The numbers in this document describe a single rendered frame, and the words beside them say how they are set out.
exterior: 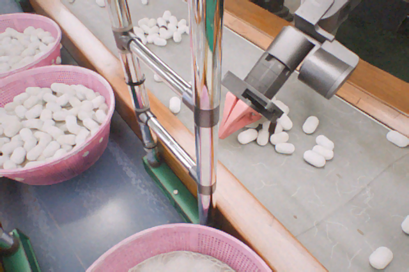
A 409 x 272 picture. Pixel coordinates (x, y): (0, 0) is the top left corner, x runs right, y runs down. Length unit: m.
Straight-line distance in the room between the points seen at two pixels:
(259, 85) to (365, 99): 0.25
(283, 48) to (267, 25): 0.33
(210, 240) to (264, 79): 0.25
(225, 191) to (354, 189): 0.20
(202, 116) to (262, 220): 0.21
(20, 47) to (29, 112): 0.25
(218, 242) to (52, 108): 0.41
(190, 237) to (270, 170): 0.17
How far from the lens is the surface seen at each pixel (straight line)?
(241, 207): 0.41
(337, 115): 0.60
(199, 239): 0.41
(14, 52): 0.84
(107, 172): 0.58
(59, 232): 0.55
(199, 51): 0.20
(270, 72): 0.46
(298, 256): 0.40
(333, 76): 0.45
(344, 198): 0.49
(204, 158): 0.28
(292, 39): 0.47
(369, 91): 0.64
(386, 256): 0.45
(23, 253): 0.51
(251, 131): 0.50
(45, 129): 0.60
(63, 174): 0.57
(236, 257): 0.41
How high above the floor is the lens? 1.13
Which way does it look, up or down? 50 degrees down
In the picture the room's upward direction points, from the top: straight up
